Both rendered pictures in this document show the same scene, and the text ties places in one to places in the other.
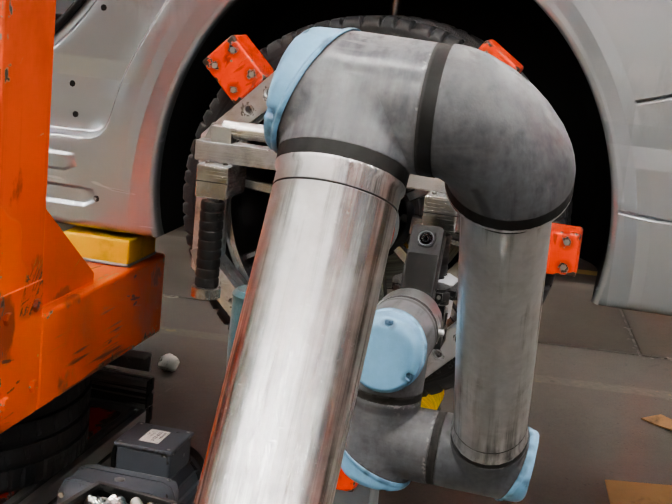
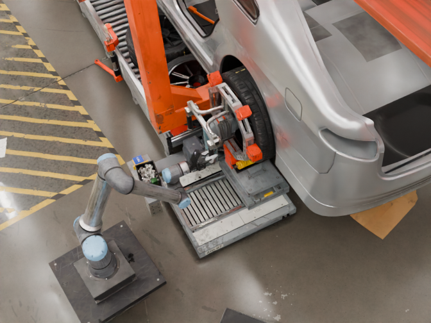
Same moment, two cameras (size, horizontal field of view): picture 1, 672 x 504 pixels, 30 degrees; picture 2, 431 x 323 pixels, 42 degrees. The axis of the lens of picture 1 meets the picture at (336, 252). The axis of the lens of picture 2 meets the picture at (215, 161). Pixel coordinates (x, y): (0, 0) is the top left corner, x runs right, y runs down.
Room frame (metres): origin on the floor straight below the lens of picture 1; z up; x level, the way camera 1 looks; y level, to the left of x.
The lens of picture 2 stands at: (0.40, -2.07, 3.70)
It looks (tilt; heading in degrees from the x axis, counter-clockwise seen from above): 51 degrees down; 55
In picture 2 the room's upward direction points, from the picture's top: 6 degrees counter-clockwise
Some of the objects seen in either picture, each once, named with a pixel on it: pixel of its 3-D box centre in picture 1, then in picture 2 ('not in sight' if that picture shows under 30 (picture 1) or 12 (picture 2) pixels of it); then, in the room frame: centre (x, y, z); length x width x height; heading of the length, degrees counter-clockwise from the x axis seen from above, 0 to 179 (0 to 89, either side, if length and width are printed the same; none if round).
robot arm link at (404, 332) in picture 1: (393, 344); (172, 173); (1.47, -0.08, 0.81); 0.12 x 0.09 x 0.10; 167
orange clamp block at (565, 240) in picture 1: (550, 248); (254, 152); (1.95, -0.34, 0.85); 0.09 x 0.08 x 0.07; 77
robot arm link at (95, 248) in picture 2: not in sight; (96, 250); (0.81, -0.09, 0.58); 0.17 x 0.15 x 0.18; 77
